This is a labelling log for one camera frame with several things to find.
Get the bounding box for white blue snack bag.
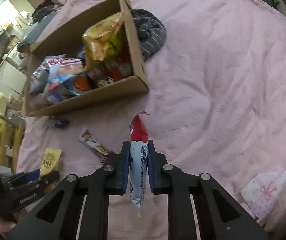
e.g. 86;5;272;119
29;54;92;104

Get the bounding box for pink bed duvet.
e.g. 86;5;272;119
15;0;286;240

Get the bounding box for red snack bag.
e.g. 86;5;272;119
86;52;134;86

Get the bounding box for yellow crinkled chip bag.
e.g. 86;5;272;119
82;12;126;70

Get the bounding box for small dark wrapper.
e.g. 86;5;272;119
44;118;70;129

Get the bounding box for red white snack packet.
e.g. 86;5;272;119
129;111;149;217

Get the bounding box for clothes pile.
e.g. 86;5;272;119
32;0;63;23

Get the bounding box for brown white biscuit packet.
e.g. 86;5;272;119
77;127;116;166

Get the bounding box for white washing machine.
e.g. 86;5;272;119
5;46;29;69

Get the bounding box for small yellow packet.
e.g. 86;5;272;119
40;148;62;177

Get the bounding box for grey striped garment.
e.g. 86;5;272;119
131;9;167;61

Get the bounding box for cardboard box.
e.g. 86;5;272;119
25;0;149;116

